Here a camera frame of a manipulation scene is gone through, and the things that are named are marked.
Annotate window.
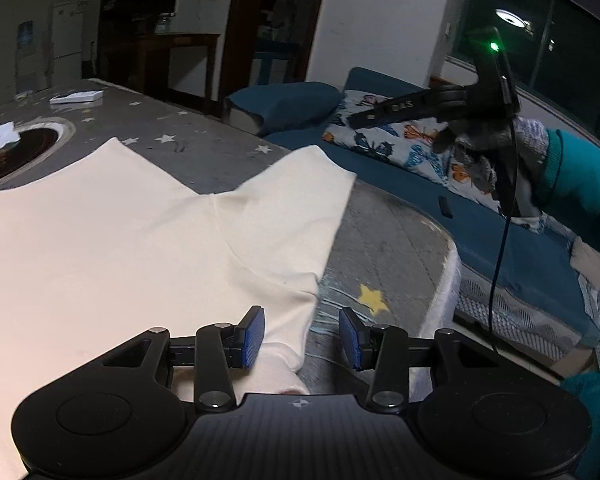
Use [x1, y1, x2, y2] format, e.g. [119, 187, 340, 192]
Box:
[450, 0, 600, 141]

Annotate dark shelf cabinet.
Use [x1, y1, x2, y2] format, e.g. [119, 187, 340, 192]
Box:
[97, 0, 181, 81]

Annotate wooden side table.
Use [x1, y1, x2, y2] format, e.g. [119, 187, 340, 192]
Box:
[100, 32, 222, 111]

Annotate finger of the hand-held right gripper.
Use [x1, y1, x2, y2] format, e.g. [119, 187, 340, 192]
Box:
[347, 86, 468, 129]

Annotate blue pillow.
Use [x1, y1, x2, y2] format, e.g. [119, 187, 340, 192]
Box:
[224, 82, 345, 136]

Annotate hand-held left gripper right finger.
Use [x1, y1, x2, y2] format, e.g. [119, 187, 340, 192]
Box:
[338, 306, 501, 411]

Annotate wooden door frame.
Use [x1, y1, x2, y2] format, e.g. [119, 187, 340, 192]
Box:
[225, 0, 331, 98]

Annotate blue stool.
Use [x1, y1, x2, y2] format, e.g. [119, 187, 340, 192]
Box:
[252, 40, 301, 86]

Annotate flat white box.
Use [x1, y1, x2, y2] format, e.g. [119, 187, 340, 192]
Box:
[49, 90, 103, 107]

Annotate white refrigerator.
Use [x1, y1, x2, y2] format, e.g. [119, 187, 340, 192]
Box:
[50, 0, 92, 81]

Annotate person's teal garment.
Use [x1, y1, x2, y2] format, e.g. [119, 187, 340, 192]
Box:
[560, 372, 600, 480]

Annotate person's right forearm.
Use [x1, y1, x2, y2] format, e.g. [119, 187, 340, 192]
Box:
[530, 129, 600, 256]

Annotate black cable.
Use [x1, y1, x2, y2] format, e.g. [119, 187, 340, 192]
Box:
[487, 120, 566, 386]

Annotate blue sofa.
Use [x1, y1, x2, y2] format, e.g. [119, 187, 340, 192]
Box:
[262, 67, 600, 358]

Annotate person's right hand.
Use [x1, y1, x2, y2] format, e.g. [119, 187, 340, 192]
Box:
[432, 116, 551, 212]

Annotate butterfly pattern pillow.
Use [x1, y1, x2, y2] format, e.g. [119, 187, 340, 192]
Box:
[322, 89, 576, 233]

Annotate grey star tablecloth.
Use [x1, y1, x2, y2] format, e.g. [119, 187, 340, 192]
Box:
[0, 78, 461, 396]

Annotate round built-in hot plate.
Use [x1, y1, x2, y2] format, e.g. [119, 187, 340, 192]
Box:
[0, 117, 76, 196]

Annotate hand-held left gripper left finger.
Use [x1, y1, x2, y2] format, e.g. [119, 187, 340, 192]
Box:
[102, 305, 267, 414]

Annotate beige cloth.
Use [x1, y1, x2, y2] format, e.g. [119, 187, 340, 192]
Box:
[570, 237, 600, 293]

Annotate water dispenser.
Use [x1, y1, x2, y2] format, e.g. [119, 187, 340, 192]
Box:
[14, 20, 48, 93]

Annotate cream shirt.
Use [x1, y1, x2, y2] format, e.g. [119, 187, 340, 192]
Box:
[0, 137, 357, 480]

